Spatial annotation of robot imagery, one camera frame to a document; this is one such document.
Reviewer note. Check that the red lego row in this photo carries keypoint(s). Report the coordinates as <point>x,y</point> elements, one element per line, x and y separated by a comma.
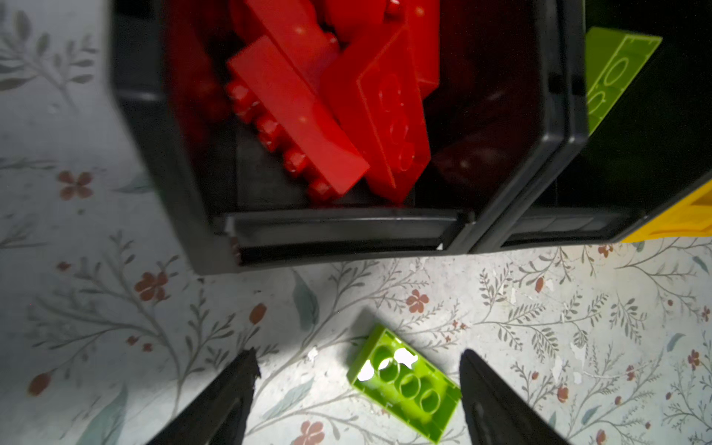
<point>268,94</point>
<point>293,28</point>
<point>372,90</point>

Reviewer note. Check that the black bin middle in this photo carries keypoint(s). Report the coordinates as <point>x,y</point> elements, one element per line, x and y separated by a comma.
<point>638,130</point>

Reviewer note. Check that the green lego row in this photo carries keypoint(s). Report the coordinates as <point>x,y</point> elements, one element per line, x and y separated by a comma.
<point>396,377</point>
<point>613,59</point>

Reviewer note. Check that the black bin left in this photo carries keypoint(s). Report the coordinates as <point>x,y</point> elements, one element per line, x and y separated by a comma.
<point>233,210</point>

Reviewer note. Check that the red lego brick small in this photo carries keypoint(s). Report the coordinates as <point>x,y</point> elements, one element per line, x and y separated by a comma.
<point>351,18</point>

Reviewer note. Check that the yellow plastic bin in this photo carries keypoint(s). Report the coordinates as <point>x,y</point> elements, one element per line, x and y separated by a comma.
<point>681,219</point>

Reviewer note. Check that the black bin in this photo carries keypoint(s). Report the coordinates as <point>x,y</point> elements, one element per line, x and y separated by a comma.
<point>233,210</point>
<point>638,130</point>

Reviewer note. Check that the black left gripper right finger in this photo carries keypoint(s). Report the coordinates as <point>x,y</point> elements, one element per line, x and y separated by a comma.
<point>495,414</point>

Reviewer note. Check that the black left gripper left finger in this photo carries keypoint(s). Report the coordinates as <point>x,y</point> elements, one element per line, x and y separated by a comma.
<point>219,414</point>

